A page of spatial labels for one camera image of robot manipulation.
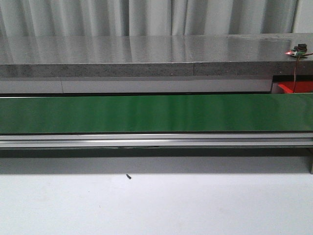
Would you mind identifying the grey pleated curtain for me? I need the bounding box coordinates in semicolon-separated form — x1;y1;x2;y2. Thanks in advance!
0;0;298;36

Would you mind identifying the white rear conveyor panel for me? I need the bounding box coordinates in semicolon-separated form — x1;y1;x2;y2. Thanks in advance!
0;79;272;94

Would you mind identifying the grey stone slab bench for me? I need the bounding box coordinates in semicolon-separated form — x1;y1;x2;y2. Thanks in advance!
0;33;313;78

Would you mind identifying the red plastic bin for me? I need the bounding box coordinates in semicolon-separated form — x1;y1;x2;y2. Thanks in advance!
278;81;313;94

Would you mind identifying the green conveyor belt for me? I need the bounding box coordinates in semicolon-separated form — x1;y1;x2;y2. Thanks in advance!
0;93;313;134

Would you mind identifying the small green sensor board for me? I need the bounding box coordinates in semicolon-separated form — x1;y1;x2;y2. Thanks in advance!
285;44;309;57

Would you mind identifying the aluminium conveyor frame rail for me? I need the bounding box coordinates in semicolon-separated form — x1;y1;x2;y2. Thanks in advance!
0;132;313;148

